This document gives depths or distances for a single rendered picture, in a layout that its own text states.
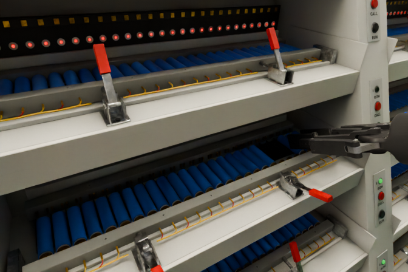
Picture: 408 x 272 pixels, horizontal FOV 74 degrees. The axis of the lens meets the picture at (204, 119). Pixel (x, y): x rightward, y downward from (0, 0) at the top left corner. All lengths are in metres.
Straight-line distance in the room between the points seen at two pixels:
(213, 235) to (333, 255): 0.34
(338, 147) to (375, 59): 0.23
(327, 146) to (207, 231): 0.23
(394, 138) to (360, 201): 0.26
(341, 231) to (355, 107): 0.28
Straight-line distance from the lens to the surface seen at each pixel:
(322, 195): 0.47
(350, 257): 0.71
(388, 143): 0.46
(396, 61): 0.71
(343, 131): 0.55
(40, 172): 0.33
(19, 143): 0.33
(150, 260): 0.38
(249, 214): 0.47
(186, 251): 0.42
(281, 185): 0.52
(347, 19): 0.60
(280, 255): 0.63
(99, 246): 0.41
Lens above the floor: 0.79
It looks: 11 degrees down
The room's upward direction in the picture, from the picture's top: 9 degrees counter-clockwise
